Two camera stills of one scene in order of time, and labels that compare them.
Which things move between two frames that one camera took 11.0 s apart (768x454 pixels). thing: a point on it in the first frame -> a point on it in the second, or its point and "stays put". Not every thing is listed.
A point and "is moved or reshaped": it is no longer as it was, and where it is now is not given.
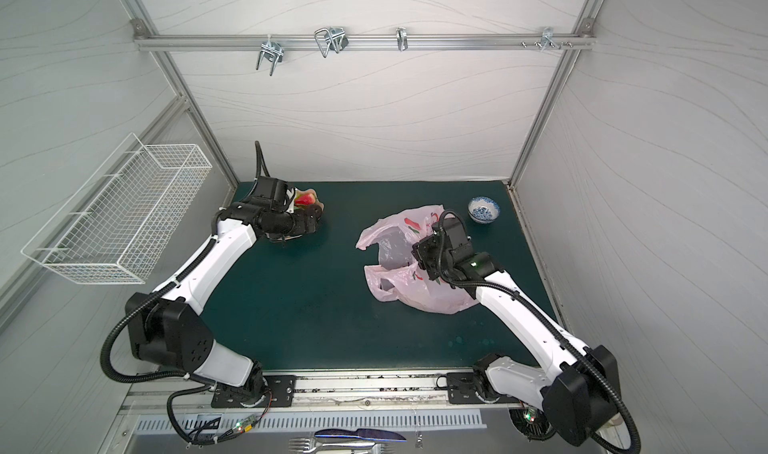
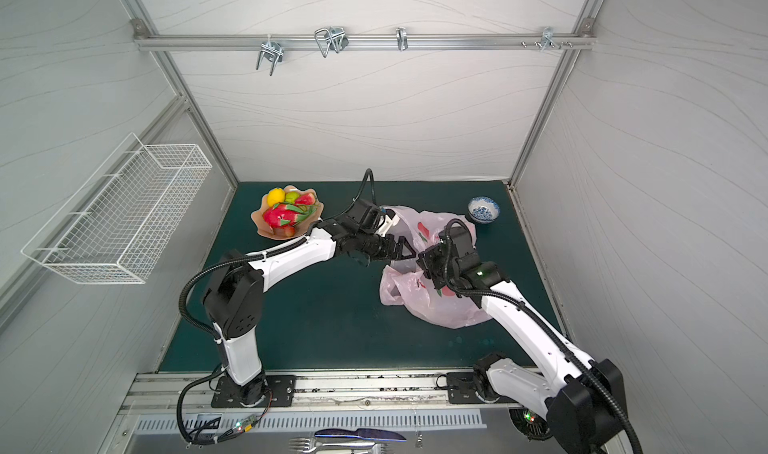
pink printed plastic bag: [399, 276] is moved or reshaped
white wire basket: [111, 229] stays put
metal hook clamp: [547, 38] stays put
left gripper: [301, 226] -> [396, 252]
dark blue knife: [362, 433] stays put
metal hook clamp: [273, 51] stays put
